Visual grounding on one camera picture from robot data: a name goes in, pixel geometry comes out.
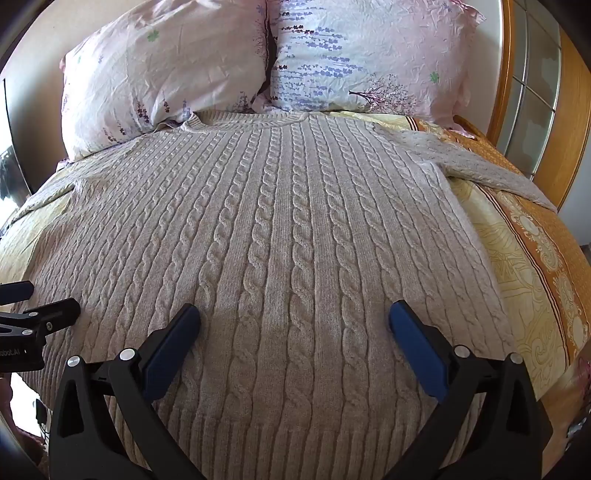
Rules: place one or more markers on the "yellow orange patterned bed sheet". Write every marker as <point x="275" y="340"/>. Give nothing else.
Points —
<point x="508" y="258"/>

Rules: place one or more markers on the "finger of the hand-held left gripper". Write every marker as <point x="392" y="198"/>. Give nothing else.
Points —
<point x="18" y="292"/>
<point x="60" y="312"/>

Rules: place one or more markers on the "lavender print pillow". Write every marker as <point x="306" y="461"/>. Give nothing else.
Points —
<point x="369" y="50"/>

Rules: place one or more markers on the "wooden bed frame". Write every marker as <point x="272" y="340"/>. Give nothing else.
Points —
<point x="472" y="128"/>

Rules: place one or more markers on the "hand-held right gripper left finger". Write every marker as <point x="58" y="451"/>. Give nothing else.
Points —
<point x="170" y="353"/>

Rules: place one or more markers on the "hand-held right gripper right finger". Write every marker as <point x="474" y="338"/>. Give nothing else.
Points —
<point x="418" y="353"/>

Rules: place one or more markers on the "pink floral pillow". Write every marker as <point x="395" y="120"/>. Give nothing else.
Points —
<point x="157" y="69"/>

